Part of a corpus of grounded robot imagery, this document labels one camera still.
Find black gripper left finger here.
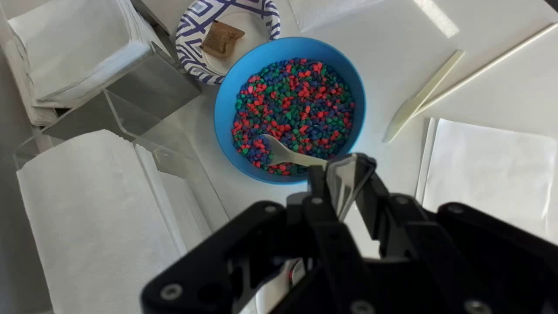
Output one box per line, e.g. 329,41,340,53
137,165,376,314

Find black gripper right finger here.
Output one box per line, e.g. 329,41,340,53
324,151,558,314

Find white plastic spoon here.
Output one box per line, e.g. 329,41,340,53
258,132,331,174

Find small square white napkin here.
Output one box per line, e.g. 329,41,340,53
415,116,558,240

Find blue bowl of coloured beads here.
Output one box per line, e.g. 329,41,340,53
212,34,367,186

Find white folded towel pack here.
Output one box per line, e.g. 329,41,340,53
15,127,231,314

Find clear acrylic napkin holder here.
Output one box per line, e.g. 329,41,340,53
0,0,204,170

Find brown piece on plate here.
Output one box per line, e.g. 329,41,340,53
200,20,245,58

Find blue patterned paper plate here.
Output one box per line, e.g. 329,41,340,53
172,0,284,86

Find stack of white napkins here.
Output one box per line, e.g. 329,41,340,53
0,0,156,127

